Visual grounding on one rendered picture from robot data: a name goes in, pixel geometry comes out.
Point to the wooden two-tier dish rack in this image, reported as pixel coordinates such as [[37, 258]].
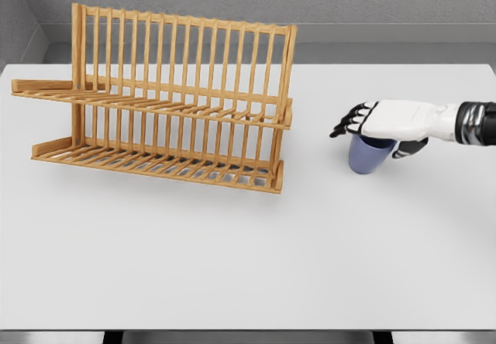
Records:
[[170, 104]]

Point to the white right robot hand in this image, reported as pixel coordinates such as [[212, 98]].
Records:
[[395, 121]]

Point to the blue cup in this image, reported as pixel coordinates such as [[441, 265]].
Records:
[[364, 157]]

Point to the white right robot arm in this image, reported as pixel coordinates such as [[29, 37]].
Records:
[[469, 123]]

